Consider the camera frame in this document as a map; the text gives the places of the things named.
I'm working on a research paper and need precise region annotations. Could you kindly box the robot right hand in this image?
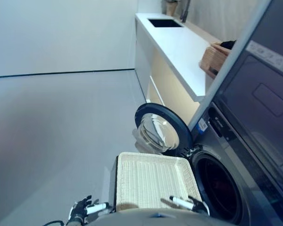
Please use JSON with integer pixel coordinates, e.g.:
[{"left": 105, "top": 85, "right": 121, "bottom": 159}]
[{"left": 169, "top": 195, "right": 211, "bottom": 216}]

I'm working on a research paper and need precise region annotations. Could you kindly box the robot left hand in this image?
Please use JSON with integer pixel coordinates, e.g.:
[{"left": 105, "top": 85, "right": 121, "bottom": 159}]
[{"left": 66, "top": 194, "right": 109, "bottom": 225}]

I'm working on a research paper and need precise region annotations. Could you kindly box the grey front-load washing machine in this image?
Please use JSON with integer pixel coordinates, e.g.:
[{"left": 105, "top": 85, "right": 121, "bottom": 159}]
[{"left": 187, "top": 0, "right": 283, "bottom": 226}]

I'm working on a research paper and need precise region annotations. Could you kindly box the round glass washing machine door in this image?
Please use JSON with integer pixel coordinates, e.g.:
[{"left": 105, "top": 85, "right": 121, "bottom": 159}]
[{"left": 134, "top": 103, "right": 193, "bottom": 158}]

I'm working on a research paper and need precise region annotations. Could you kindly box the glossy brown stool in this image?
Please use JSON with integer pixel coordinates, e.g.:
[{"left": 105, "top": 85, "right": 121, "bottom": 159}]
[{"left": 108, "top": 161, "right": 120, "bottom": 208}]

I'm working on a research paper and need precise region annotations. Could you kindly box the silver robot torso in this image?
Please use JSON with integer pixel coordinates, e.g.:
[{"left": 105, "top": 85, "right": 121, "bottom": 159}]
[{"left": 84, "top": 208, "right": 228, "bottom": 226}]

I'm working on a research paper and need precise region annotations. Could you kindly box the cream wicker basket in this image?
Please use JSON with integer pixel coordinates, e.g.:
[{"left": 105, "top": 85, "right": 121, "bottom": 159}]
[{"left": 115, "top": 151, "right": 203, "bottom": 212}]

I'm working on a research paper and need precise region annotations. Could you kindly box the blue white washer sticker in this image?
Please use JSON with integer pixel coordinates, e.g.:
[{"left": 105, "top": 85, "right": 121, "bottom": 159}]
[{"left": 196, "top": 118, "right": 208, "bottom": 134}]

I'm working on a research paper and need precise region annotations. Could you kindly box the white counter with shelves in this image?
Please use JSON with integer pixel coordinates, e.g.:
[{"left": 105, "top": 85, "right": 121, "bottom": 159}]
[{"left": 134, "top": 12, "right": 222, "bottom": 105}]

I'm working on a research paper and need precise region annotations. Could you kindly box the black item in wooden box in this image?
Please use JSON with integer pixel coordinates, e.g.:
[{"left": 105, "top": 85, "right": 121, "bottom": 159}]
[{"left": 218, "top": 40, "right": 237, "bottom": 50}]

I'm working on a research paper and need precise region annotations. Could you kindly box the black sink basin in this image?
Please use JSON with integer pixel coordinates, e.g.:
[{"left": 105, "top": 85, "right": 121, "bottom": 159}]
[{"left": 147, "top": 18, "right": 184, "bottom": 28}]

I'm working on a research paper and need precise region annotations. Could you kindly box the black faucet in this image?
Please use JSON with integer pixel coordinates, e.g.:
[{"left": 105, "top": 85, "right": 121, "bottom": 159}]
[{"left": 180, "top": 0, "right": 192, "bottom": 24}]

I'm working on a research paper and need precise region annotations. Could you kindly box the potted plant in beige vase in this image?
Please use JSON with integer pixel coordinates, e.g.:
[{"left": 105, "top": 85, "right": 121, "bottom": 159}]
[{"left": 164, "top": 0, "right": 179, "bottom": 16}]

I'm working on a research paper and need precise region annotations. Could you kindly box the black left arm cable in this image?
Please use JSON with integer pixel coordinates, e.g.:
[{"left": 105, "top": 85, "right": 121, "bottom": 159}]
[{"left": 42, "top": 219, "right": 65, "bottom": 226}]

